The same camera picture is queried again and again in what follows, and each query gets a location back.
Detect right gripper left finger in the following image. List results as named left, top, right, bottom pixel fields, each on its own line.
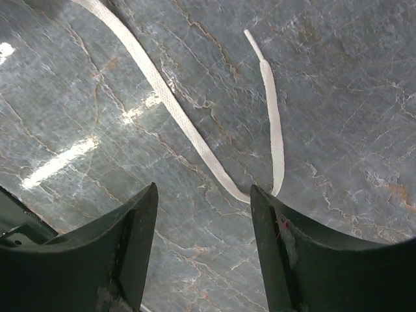
left=1, top=184, right=159, bottom=311

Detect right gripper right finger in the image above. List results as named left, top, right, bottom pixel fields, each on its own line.
left=250, top=185, right=415, bottom=311

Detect white sneaker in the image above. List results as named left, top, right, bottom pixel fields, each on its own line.
left=70, top=0, right=286, bottom=205

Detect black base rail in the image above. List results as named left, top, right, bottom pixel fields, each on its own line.
left=1, top=187, right=58, bottom=248

